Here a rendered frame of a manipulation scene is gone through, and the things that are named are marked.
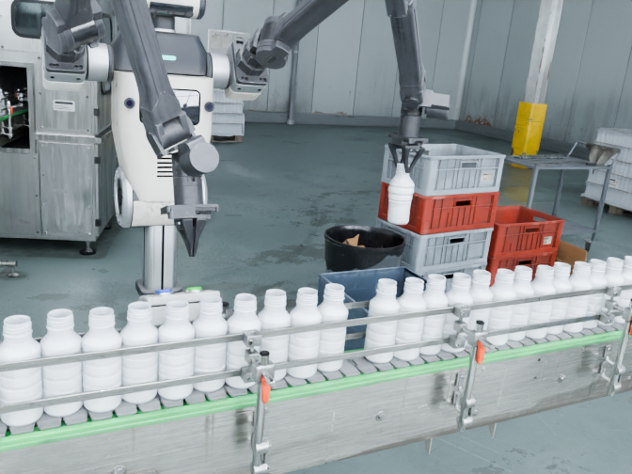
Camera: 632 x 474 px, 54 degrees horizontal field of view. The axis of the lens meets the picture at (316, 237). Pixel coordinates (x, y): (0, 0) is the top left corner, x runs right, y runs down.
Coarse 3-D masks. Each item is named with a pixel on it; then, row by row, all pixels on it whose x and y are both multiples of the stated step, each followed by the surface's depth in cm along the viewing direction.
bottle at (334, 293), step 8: (328, 288) 117; (336, 288) 117; (328, 296) 114; (336, 296) 114; (328, 304) 115; (336, 304) 114; (328, 312) 114; (336, 312) 114; (344, 312) 115; (328, 320) 114; (336, 320) 114; (336, 328) 115; (344, 328) 116; (320, 336) 116; (328, 336) 115; (336, 336) 115; (344, 336) 117; (320, 344) 116; (328, 344) 115; (336, 344) 116; (320, 352) 116; (328, 352) 116; (336, 352) 116; (320, 368) 117; (328, 368) 117; (336, 368) 117
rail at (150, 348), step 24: (600, 288) 144; (624, 288) 148; (288, 312) 116; (408, 312) 120; (432, 312) 123; (216, 336) 103; (240, 336) 105; (264, 336) 107; (360, 336) 125; (24, 360) 90; (48, 360) 91; (72, 360) 93; (312, 360) 113; (336, 360) 115; (144, 384) 99; (168, 384) 101; (0, 408) 90; (24, 408) 92
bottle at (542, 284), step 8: (536, 272) 139; (544, 272) 137; (552, 272) 137; (536, 280) 139; (544, 280) 137; (536, 288) 138; (544, 288) 137; (552, 288) 138; (536, 304) 138; (544, 304) 138; (552, 304) 140; (536, 312) 139; (544, 312) 138; (528, 320) 140; (536, 320) 139; (544, 320) 139; (544, 328) 140; (528, 336) 141; (536, 336) 140; (544, 336) 141
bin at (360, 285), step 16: (336, 272) 187; (352, 272) 189; (368, 272) 192; (384, 272) 195; (400, 272) 198; (320, 288) 184; (352, 288) 191; (368, 288) 194; (400, 288) 200; (320, 304) 185
